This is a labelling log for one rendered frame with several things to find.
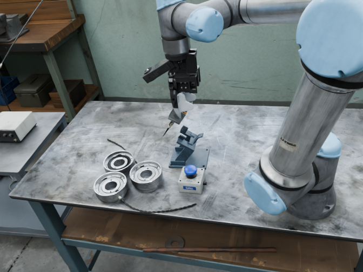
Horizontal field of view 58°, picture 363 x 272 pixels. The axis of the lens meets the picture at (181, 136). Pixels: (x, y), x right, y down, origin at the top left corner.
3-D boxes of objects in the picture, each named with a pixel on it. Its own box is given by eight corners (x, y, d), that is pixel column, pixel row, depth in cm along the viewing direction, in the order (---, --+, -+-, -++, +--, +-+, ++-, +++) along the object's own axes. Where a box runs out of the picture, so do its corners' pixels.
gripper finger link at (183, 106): (194, 122, 98) (191, 94, 93) (174, 122, 99) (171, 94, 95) (195, 117, 101) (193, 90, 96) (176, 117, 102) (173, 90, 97)
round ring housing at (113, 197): (91, 191, 107) (87, 182, 104) (119, 175, 111) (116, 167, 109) (106, 210, 100) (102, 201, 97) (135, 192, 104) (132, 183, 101)
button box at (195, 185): (179, 192, 102) (177, 181, 99) (184, 176, 107) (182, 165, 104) (204, 195, 100) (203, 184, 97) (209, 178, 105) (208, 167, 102)
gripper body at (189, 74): (197, 96, 93) (193, 56, 86) (168, 96, 95) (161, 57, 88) (201, 82, 99) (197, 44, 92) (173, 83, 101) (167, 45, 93)
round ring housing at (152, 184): (168, 184, 105) (166, 175, 103) (138, 196, 102) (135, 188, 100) (156, 165, 113) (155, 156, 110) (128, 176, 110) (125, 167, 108)
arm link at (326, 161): (344, 175, 86) (355, 134, 78) (312, 201, 81) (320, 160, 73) (306, 153, 95) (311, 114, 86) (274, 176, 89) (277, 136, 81)
